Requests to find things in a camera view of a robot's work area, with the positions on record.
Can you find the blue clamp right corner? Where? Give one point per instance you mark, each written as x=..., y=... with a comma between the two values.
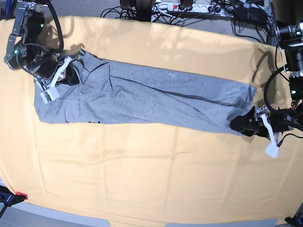
x=296, y=220

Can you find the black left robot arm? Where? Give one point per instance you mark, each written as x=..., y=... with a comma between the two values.
x=288, y=16

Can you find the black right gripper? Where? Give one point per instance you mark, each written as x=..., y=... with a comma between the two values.
x=48, y=69

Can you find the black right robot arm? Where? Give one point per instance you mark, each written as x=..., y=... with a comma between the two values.
x=24, y=50

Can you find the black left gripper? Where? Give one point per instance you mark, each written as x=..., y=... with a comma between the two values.
x=250, y=125

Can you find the white power strip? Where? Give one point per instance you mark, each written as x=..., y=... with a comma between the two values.
x=196, y=10

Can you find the yellow table cloth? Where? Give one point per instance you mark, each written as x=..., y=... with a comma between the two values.
x=149, y=175

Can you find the blue red clamp left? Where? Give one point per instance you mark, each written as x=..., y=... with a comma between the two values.
x=8, y=198

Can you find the black power adapter box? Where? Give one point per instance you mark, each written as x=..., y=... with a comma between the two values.
x=251, y=16

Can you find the grey t-shirt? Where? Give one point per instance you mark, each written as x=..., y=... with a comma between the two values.
x=111, y=92

